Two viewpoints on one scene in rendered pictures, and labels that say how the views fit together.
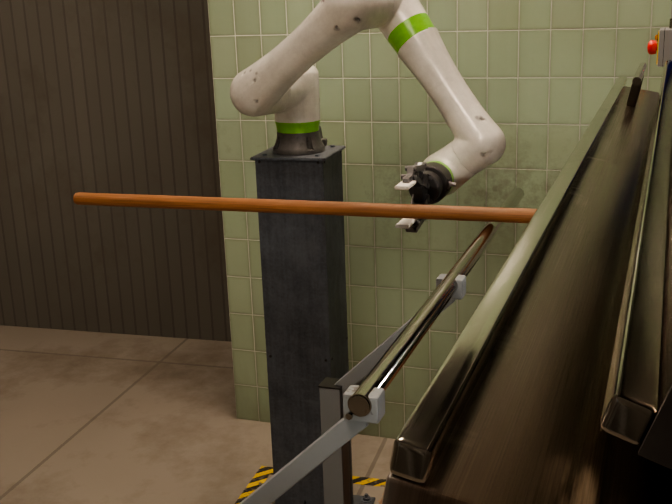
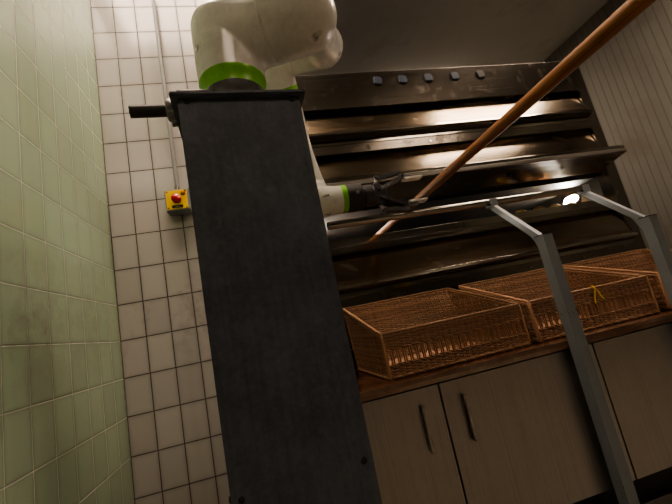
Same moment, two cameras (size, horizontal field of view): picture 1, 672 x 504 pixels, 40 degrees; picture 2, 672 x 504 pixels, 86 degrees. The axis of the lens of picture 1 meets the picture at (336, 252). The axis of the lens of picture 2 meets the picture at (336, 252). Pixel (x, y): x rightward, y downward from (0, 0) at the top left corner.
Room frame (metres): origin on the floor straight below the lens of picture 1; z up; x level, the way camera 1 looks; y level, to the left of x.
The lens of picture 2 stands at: (2.90, 0.70, 0.80)
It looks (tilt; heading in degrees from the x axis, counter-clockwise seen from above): 11 degrees up; 237
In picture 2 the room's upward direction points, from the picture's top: 12 degrees counter-clockwise
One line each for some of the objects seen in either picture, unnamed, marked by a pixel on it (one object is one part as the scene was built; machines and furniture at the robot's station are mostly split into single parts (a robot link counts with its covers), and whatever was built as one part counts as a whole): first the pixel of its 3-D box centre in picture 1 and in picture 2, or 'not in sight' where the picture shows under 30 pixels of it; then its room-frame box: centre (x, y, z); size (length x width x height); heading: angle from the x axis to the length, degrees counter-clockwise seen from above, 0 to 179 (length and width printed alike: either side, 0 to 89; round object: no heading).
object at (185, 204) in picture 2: (671, 47); (178, 202); (2.61, -0.94, 1.46); 0.10 x 0.07 x 0.10; 160
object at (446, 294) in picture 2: not in sight; (425, 324); (1.82, -0.42, 0.72); 0.56 x 0.49 x 0.28; 161
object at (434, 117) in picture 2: not in sight; (452, 115); (1.18, -0.47, 1.80); 1.79 x 0.11 x 0.19; 160
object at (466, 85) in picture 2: not in sight; (441, 87); (1.18, -0.49, 1.99); 1.80 x 0.08 x 0.21; 160
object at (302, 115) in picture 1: (293, 97); (234, 55); (2.65, 0.10, 1.36); 0.16 x 0.13 x 0.19; 139
